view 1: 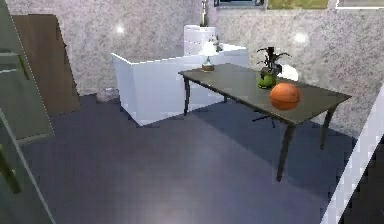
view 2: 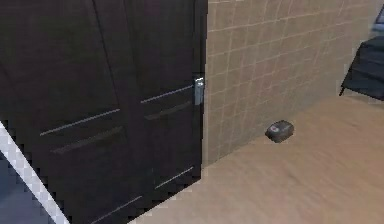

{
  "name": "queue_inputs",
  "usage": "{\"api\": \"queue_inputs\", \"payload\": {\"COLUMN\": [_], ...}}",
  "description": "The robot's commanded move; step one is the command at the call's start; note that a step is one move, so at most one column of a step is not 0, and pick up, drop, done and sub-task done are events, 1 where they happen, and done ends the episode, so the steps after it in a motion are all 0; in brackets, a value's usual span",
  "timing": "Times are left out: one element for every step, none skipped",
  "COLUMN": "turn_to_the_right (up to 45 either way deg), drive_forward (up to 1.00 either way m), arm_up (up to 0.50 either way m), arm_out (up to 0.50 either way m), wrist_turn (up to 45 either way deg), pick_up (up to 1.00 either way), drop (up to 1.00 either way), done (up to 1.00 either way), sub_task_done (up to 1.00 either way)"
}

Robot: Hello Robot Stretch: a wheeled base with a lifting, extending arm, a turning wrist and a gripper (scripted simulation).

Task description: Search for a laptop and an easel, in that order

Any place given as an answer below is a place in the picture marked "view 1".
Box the white bathtub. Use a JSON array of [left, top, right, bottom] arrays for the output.
[[110, 44, 250, 127]]

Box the dark grey table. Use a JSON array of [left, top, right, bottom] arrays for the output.
[[178, 62, 353, 183]]

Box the white table lamp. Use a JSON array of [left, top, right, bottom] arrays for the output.
[[198, 40, 219, 73]]

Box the house plant in green pot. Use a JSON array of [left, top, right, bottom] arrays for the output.
[[256, 46, 292, 90]]

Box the orange basketball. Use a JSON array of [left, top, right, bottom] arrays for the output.
[[269, 82, 302, 111]]

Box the framed green picture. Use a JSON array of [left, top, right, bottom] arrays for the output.
[[267, 0, 330, 10]]

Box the brown wooden door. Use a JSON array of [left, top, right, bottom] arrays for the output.
[[11, 13, 82, 117]]

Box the grey-green door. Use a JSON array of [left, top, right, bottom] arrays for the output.
[[0, 0, 58, 224]]

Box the white framed picture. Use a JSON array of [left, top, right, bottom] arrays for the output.
[[335, 0, 384, 10]]

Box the window with dark frame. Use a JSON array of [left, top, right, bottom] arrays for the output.
[[213, 0, 266, 8]]

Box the white door frame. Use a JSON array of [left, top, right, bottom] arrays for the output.
[[319, 83, 384, 224]]

